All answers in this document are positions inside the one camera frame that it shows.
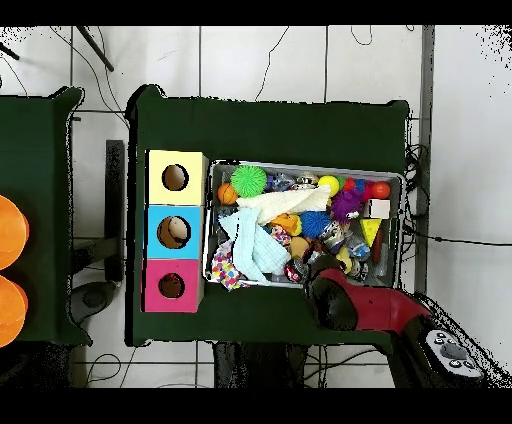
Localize blue spiky ball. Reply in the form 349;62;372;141
299;210;333;241

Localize cream yellow cloth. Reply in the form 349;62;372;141
237;185;333;226

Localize yellow ball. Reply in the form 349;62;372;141
318;174;341;198

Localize orange round bowl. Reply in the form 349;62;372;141
0;195;31;271
0;275;29;349

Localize orange basketball toy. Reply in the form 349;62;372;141
216;182;241;206

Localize black upright panel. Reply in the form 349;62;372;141
105;139;126;283

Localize dark green table cloth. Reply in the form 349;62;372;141
126;83;411;353

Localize clear mesh bin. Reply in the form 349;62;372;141
203;162;405;291

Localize mint green waffle cloth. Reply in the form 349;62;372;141
217;207;292;284

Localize black rod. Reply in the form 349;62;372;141
75;26;116;73
0;41;21;62

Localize green spiky ball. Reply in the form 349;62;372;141
231;164;269;200

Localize plain wooden block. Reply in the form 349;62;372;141
363;199;392;221

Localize dark green covered side table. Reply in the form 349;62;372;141
0;86;85;345

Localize yellow triangular block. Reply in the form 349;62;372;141
359;218;384;249

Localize wooden box with three holes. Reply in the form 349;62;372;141
142;148;211;314

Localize colourful polka dot cloth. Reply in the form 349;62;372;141
210;239;249;291

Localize grey floor stand base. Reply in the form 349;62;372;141
70;238;119;325

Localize small orange ball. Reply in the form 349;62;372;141
371;181;393;201

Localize purple plush toy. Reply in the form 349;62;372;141
331;187;364;225

